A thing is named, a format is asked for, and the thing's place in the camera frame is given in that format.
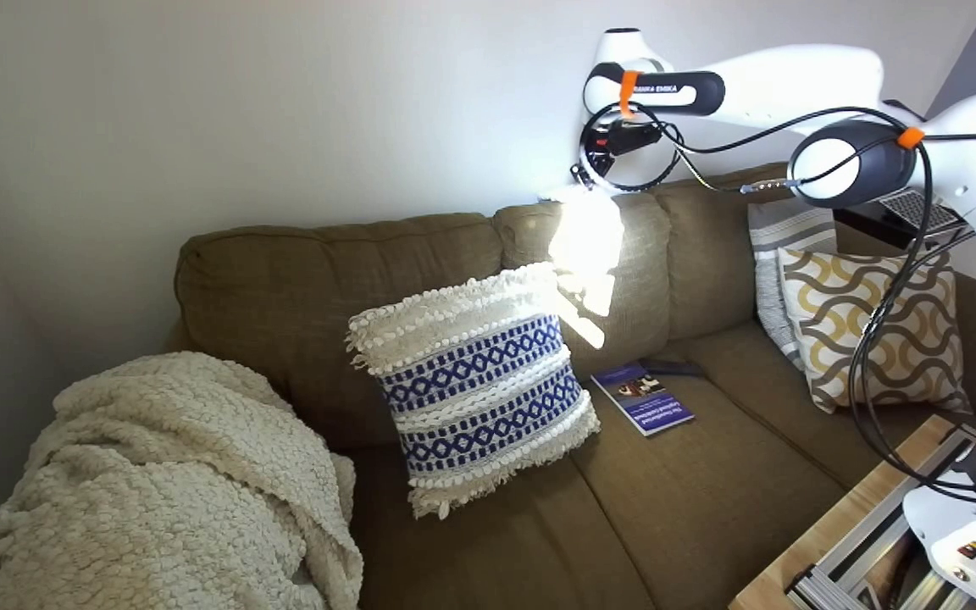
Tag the white towel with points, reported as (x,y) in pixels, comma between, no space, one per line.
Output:
(586,247)

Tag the grey striped pillow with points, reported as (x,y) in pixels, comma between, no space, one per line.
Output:
(778,230)

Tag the wooden side table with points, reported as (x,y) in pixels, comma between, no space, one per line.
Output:
(837,529)

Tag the blue book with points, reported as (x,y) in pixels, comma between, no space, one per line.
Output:
(637,393)

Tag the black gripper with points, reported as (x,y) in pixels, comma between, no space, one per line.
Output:
(604,145)

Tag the cream knitted blanket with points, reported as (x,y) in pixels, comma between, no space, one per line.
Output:
(177,484)

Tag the wavy pattern yellow grey pillow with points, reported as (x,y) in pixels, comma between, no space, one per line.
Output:
(904,358)

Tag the brown fabric sofa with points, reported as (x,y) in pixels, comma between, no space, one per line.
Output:
(621,522)

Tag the blue white woven pillow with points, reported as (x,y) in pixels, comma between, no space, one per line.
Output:
(480,383)

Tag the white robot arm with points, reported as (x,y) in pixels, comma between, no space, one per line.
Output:
(853,148)

